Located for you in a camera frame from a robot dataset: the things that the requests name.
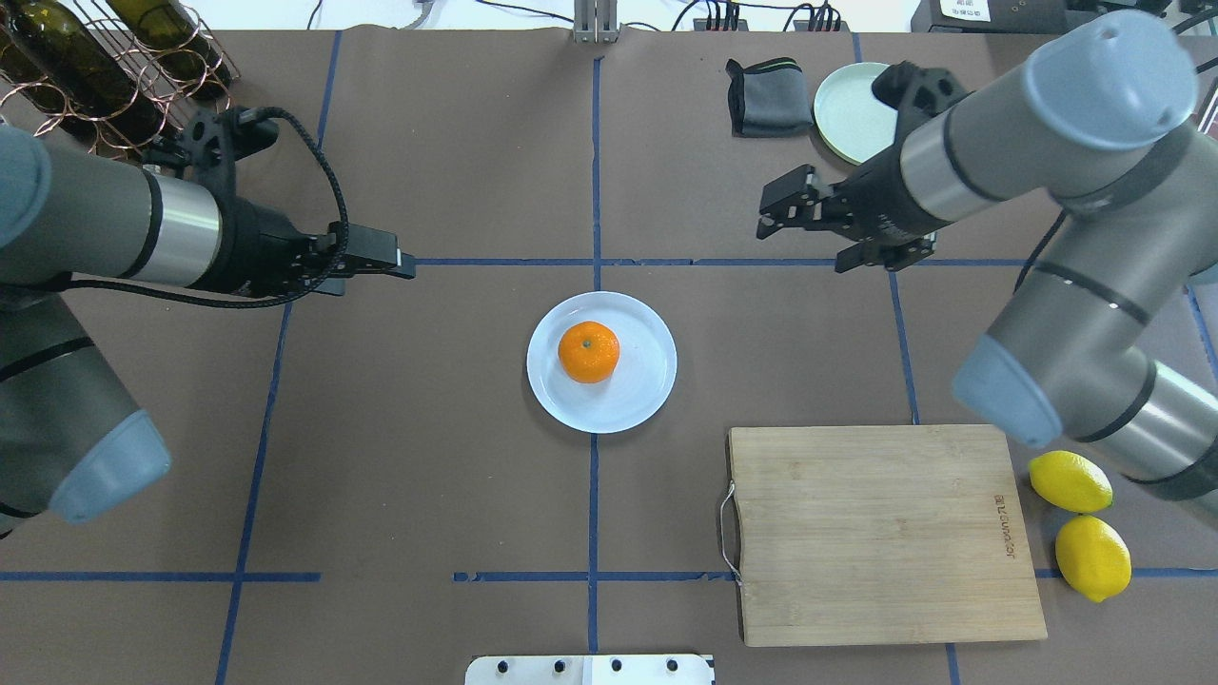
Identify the light blue plate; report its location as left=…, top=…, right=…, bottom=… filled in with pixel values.
left=525, top=291, right=678, bottom=434

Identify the dark wine bottle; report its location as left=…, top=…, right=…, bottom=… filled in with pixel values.
left=108, top=1, right=231, bottom=104
left=2, top=1, right=171, bottom=147

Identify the light green plate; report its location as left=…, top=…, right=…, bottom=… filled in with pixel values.
left=812, top=62, right=896, bottom=166

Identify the orange fruit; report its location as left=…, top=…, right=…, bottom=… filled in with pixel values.
left=558, top=321, right=621, bottom=384

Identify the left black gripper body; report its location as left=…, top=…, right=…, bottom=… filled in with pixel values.
left=219, top=197, right=339, bottom=297

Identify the yellow lemon outer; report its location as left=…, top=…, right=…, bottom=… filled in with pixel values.
left=1054, top=516, right=1132, bottom=603

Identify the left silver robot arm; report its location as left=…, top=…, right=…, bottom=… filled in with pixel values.
left=1, top=108, right=415, bottom=535

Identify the copper wire bottle rack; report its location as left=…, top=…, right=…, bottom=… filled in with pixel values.
left=2, top=1, right=240, bottom=161

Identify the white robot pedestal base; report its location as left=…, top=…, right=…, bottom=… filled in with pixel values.
left=464, top=655, right=717, bottom=684

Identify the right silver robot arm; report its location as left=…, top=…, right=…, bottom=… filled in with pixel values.
left=756, top=11, right=1217, bottom=527

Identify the grey folded cloth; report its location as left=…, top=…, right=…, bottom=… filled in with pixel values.
left=725, top=57, right=814, bottom=139

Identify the aluminium frame post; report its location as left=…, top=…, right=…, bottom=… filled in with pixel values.
left=571, top=0, right=621, bottom=45

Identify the dark wine bottle rear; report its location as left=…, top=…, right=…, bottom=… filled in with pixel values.
left=108, top=1, right=231, bottom=104

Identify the bamboo cutting board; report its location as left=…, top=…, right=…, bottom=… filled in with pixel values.
left=727, top=424, right=1047, bottom=648

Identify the dark wine bottle front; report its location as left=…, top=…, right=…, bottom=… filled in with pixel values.
left=2, top=1, right=171, bottom=147

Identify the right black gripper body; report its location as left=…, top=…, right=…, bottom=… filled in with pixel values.
left=821, top=145, right=938, bottom=245

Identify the yellow lemon near board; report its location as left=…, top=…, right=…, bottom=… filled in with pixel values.
left=1028, top=450, right=1114, bottom=516

